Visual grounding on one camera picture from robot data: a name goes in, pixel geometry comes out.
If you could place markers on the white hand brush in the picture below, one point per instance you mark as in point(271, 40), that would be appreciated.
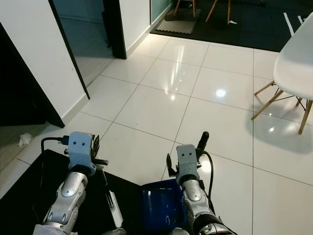
point(113, 205)

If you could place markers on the silver robot left leg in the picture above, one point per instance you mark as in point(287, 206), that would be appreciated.
point(115, 232)

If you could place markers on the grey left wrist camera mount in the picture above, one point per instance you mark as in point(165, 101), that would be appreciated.
point(80, 147)

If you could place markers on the black interlocking foam mat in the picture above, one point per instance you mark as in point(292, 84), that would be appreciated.
point(249, 29)

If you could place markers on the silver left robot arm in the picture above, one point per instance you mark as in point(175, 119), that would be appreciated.
point(73, 188)

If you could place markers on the black floor mat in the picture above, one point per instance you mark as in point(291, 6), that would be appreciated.
point(29, 196)

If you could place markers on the crumpled white tissue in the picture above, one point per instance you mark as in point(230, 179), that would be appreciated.
point(24, 140)

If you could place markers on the white chair with wooden legs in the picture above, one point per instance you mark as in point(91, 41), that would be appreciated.
point(293, 63)

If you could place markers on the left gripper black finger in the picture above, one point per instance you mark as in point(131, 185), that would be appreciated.
point(96, 143)

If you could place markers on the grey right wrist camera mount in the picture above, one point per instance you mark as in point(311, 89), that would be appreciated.
point(187, 156)

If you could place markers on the blue plastic dustpan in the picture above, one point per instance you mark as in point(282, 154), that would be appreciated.
point(159, 205)

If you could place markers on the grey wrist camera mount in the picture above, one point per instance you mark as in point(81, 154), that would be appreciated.
point(187, 156)
point(80, 147)

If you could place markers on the black door frame post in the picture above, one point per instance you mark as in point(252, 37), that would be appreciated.
point(116, 29)

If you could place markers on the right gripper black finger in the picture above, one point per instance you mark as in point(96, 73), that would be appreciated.
point(203, 139)
point(170, 165)

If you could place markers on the chair with slim wooden legs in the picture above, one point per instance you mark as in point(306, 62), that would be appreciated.
point(229, 12)

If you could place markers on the black door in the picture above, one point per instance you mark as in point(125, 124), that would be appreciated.
point(19, 88)

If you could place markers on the grey foam door mat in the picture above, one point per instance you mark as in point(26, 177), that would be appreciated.
point(176, 25)

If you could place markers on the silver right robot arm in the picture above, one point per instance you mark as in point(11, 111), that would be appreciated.
point(195, 196)

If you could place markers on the white floor tape strip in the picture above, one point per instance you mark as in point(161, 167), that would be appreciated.
point(288, 23)

